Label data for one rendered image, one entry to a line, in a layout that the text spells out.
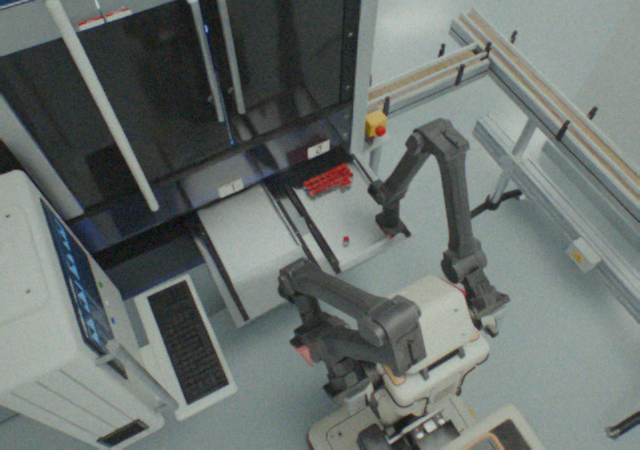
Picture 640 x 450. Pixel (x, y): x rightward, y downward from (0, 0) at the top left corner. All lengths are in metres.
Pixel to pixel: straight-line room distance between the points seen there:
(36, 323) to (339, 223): 1.09
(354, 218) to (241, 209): 0.41
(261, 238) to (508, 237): 1.56
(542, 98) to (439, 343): 1.31
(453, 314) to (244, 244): 0.87
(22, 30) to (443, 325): 1.10
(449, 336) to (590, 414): 1.60
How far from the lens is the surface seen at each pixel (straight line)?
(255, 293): 1.92
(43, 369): 1.26
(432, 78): 2.39
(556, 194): 2.68
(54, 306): 1.29
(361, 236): 2.00
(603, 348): 3.07
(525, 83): 2.50
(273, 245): 1.98
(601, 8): 4.56
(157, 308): 2.02
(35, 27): 1.33
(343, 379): 1.46
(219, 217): 2.06
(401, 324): 1.10
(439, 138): 1.40
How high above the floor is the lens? 2.65
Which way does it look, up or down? 59 degrees down
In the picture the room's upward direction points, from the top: 2 degrees clockwise
